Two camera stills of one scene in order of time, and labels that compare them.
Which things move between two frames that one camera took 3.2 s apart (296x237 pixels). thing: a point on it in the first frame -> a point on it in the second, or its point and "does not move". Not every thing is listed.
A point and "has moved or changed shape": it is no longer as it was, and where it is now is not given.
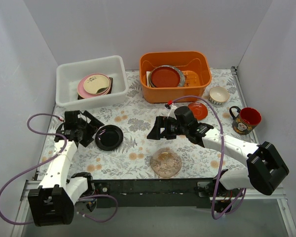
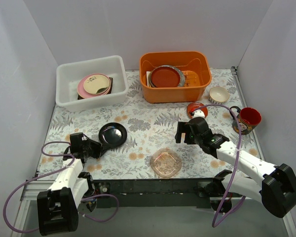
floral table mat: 122,150 does not move
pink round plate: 83,94 does not move
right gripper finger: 160,122 -> 183,127
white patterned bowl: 218,95 does not move
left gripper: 85,129 -> 96,149
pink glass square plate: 165,162 does not move
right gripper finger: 155,133 -> 178,136
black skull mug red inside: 246,121 does not move
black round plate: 109,138 has moved or changed shape
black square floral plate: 111,79 does not move
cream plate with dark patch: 97,84 does not move
